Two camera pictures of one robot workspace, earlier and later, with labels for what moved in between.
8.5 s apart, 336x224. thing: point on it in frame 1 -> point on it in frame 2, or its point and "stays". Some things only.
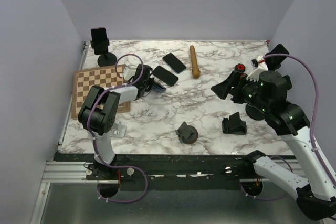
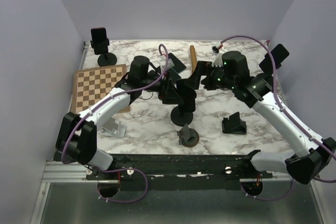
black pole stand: (101, 48) stays
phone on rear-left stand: (99, 36) stays
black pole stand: (255, 113) -> (179, 118)
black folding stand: (234, 125) stays
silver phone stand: (118, 130) stays
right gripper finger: (222, 89) -> (202, 69)
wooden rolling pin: (195, 71) stays
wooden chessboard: (106, 76) stays
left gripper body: (148, 84) -> (164, 87)
